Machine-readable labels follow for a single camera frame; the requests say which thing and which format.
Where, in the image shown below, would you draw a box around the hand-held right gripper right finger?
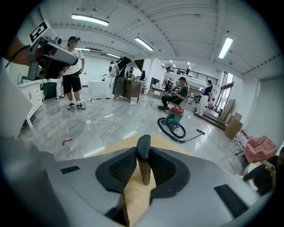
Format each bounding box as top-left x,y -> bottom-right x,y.
150,146 -> 191,200

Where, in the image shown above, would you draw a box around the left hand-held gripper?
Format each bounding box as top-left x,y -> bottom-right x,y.
21,20 -> 79,82

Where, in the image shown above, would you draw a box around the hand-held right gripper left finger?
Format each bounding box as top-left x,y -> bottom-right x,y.
95,146 -> 140,194

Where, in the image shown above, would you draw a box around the person's left forearm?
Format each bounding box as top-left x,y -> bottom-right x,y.
3,36 -> 32,67

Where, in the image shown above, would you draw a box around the large cardboard box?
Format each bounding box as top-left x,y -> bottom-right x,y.
224,116 -> 244,140

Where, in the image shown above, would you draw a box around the person's left hand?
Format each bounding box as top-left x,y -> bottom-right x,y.
40,52 -> 69,80

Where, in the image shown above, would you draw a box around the oval wooden coffee table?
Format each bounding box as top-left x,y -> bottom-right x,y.
96,134 -> 193,227

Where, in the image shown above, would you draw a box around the green bin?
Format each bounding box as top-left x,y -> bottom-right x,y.
42,82 -> 58,99

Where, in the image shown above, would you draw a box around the white drawer cabinet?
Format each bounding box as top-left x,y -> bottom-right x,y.
19,78 -> 45,129

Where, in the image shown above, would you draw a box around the white kitchen island counter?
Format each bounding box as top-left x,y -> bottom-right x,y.
88,80 -> 111,99

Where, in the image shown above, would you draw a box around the white backpack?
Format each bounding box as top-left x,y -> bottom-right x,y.
108,61 -> 118,78

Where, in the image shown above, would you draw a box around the red and teal vacuum cleaner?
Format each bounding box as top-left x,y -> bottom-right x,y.
166,106 -> 185,130

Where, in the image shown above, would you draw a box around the person's grey t-shirt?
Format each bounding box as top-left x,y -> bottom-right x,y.
0,57 -> 34,139

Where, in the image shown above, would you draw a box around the dark wooden steps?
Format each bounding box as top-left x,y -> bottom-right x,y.
194,108 -> 229,131

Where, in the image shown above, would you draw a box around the dark wooden cabinet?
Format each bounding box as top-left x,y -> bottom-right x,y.
123,79 -> 142,104

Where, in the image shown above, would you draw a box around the white side table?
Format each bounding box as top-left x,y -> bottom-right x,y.
150,86 -> 166,106

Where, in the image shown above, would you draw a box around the pink armchair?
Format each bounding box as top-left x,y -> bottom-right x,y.
243,135 -> 279,164

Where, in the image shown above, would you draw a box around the glass entrance door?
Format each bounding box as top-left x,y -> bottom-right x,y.
216,71 -> 235,114

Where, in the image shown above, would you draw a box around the black balcony railing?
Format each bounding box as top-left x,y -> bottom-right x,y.
162,65 -> 219,83

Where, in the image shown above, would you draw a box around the white floor cable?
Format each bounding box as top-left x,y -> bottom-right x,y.
85,98 -> 117,148

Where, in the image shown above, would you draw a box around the black vacuum hose with wand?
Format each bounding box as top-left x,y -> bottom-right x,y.
157,117 -> 206,144

